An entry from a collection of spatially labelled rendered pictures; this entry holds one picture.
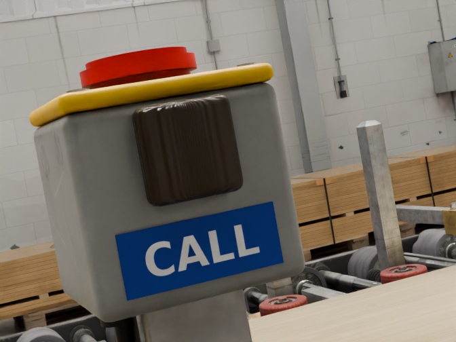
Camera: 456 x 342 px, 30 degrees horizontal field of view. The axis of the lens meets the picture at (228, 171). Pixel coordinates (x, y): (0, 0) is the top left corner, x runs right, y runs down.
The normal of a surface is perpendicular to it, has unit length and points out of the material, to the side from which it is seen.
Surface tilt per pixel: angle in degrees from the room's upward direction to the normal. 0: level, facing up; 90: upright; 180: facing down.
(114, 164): 90
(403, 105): 90
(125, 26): 90
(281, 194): 90
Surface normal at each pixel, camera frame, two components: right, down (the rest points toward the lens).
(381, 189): 0.35, -0.01
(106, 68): -0.40, 0.12
